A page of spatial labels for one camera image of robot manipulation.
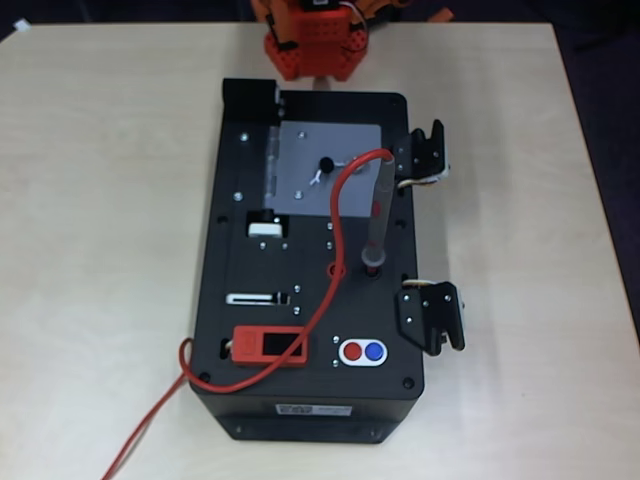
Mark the red printed robot arm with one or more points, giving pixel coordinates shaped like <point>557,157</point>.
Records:
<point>320,45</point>

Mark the grey hinged door panel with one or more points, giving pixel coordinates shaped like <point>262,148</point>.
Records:
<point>300,165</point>

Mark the white barcode label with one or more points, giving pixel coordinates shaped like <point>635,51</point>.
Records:
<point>315,410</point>

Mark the red display module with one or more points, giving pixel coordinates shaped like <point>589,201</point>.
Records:
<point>247,345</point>

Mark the red push button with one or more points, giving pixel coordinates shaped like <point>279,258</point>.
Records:
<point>354,351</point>

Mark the small white plastic piece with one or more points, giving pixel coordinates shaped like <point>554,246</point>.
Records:
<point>21,25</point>

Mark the orange plastic piece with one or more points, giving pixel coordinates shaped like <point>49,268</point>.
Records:
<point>442,16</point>

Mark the black task board box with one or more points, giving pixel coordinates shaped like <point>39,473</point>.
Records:
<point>250,270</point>

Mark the red and blue buttons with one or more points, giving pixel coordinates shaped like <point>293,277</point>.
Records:
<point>342,351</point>

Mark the white angle knob block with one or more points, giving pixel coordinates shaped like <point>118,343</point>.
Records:
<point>265,230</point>

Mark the orange printed clamp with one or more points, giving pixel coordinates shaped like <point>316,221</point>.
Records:
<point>260,10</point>

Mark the white linear slider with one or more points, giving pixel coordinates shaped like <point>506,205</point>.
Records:
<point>250,298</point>

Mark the blue push button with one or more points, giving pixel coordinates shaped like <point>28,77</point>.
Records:
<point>374,351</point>

